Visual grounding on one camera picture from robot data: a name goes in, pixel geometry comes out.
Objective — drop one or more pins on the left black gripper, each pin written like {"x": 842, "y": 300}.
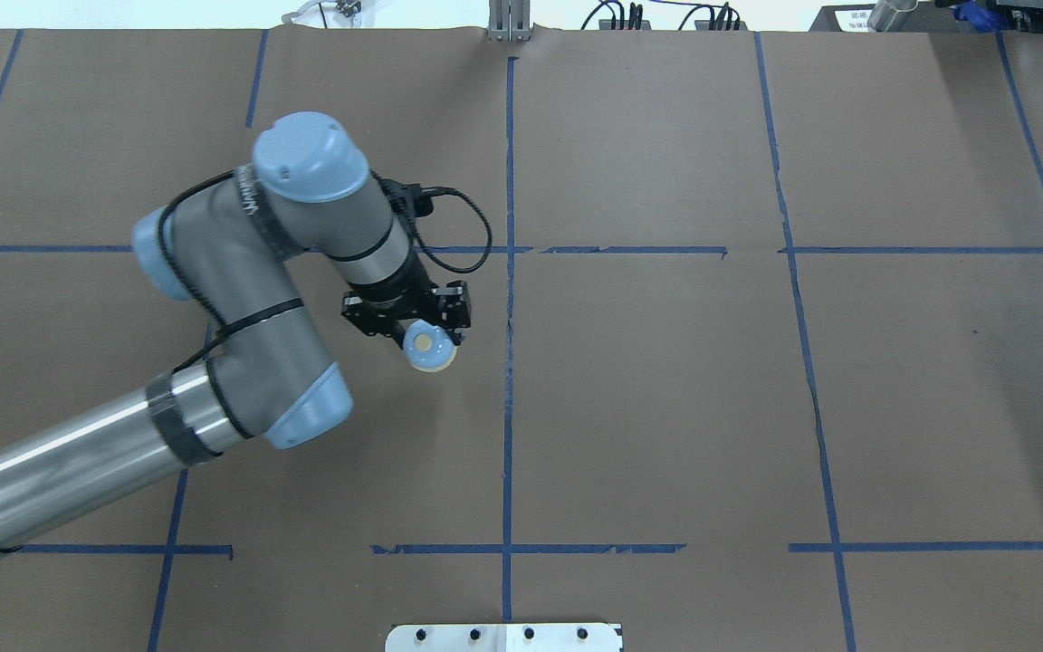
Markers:
{"x": 397, "y": 294}

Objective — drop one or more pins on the blue white bell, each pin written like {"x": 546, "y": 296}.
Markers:
{"x": 428, "y": 347}

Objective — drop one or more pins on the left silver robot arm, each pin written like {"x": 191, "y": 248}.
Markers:
{"x": 226, "y": 245}

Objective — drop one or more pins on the orange black connector box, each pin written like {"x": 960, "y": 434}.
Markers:
{"x": 615, "y": 16}

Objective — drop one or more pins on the silver metal cup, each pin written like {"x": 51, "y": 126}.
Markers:
{"x": 889, "y": 16}

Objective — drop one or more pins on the white camera post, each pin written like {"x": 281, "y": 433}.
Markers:
{"x": 548, "y": 636}

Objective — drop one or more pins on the aluminium frame post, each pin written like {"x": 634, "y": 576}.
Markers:
{"x": 509, "y": 21}

